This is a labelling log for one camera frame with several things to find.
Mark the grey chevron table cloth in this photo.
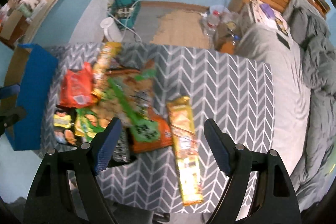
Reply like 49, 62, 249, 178
39, 42, 276, 214

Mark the teal plastic crate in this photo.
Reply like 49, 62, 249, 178
107, 0, 141, 31

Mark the grey duvet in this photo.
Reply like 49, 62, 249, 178
283, 0, 336, 211

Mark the tan biscuit bag green trim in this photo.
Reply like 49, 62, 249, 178
92, 60, 157, 125

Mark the long orange-gold chip packet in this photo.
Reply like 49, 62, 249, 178
166, 95, 205, 207

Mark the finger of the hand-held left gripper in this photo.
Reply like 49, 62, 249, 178
0, 84, 21, 106
0, 106, 27, 136

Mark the black striped snack packet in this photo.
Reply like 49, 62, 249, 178
109, 130, 137, 168

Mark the grey bed sheet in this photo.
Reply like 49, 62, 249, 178
234, 22, 314, 211

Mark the floral pillow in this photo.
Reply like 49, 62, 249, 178
241, 0, 292, 39

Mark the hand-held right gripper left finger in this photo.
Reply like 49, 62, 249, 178
25, 117, 122, 224

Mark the orange bottle blue cap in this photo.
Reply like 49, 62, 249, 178
219, 35, 240, 54

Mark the red-orange snack packet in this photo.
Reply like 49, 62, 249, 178
58, 63, 94, 109

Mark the green paper cup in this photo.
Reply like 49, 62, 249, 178
16, 2, 35, 19

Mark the long yellow chip packet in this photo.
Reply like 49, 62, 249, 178
92, 42, 123, 98

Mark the blue mat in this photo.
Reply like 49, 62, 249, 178
5, 43, 59, 151

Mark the black and yellow snack packet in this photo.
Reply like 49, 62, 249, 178
53, 106, 79, 146

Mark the green and yellow snack packet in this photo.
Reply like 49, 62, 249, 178
74, 108, 105, 138

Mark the brown cardboard box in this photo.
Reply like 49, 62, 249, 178
0, 7, 28, 46

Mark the clear bottle red cap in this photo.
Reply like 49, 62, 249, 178
205, 10, 221, 31

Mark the white plastic cup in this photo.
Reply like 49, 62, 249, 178
101, 17, 123, 43

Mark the purple item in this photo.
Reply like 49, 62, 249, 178
260, 4, 275, 18

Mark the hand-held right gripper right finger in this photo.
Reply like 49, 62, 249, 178
203, 119, 302, 224

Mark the orange snack packet green label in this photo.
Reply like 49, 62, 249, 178
128, 109, 174, 154

